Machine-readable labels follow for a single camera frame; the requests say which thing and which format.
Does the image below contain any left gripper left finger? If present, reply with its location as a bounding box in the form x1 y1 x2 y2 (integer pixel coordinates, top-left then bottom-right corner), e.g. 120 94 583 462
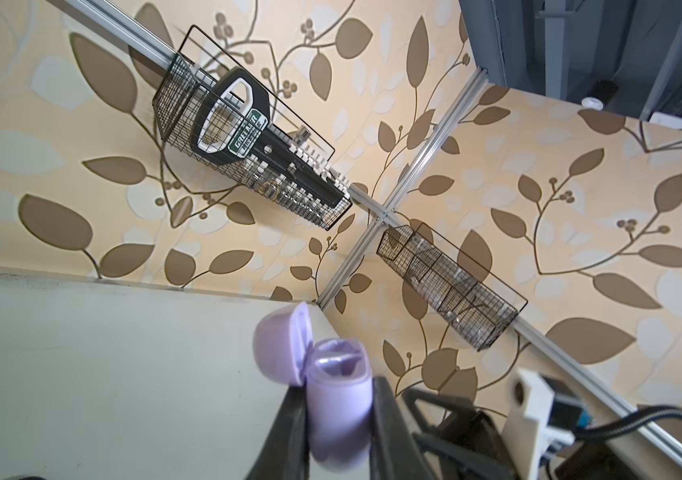
246 387 310 480

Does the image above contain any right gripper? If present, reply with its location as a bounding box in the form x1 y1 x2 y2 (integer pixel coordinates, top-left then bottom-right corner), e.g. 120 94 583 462
402 389 515 479

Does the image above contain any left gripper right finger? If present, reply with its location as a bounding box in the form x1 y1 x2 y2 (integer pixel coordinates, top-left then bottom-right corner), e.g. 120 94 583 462
369 377 434 480

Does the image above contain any purple round earbud case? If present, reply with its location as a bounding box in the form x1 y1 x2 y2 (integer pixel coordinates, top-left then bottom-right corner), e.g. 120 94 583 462
253 302 373 472

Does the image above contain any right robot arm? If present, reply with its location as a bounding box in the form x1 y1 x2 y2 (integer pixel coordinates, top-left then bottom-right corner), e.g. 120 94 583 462
401 388 682 468

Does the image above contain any black tool in basket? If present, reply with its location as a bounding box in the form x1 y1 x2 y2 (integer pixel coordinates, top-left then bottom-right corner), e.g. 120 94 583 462
189 67 349 210

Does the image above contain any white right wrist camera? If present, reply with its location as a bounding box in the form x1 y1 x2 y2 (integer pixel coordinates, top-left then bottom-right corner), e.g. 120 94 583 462
501 369 592 479

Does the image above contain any right wall wire basket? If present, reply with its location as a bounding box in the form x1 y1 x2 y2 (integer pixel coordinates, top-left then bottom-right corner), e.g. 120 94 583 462
377 222 529 351

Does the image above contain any wall wire basket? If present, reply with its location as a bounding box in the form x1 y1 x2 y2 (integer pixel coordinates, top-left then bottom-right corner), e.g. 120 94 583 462
377 222 529 351
152 26 352 230

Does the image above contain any back wall wire basket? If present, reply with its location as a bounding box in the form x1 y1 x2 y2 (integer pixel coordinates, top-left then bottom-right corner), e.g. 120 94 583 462
152 26 352 230

